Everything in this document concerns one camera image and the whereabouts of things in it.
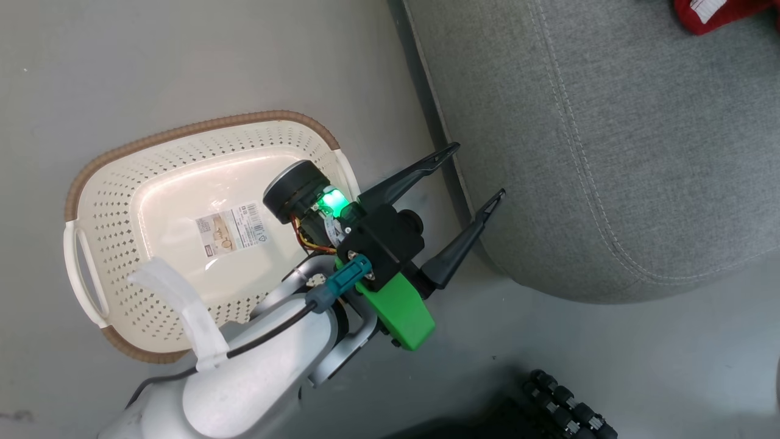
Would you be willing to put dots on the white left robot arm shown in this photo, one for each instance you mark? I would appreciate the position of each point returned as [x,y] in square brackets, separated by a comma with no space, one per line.
[262,372]

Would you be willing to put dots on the teal left camera connector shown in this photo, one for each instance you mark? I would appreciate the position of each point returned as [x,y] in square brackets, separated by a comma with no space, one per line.
[341,283]

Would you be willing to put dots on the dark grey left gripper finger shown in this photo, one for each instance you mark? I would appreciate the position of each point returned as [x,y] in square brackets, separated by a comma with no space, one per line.
[463,244]
[408,177]

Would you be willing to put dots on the grey fabric sofa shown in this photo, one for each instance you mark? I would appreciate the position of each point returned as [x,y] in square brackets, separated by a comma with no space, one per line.
[609,140]

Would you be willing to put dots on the beige perforated laundry basket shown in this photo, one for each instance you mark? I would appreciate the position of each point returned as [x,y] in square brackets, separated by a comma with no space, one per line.
[164,183]

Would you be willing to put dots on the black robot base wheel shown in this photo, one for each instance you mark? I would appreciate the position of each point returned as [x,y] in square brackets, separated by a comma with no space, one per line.
[567,405]

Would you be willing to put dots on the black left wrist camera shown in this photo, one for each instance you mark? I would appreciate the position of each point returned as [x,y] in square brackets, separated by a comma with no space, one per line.
[384,244]

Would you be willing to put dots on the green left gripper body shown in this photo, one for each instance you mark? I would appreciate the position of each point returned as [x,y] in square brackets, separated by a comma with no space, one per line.
[399,311]

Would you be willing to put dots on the red white garment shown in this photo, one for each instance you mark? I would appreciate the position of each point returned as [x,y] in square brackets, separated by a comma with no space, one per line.
[725,12]

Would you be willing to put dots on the paper label sticker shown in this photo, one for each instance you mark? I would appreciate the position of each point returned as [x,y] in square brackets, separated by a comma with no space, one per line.
[231,228]

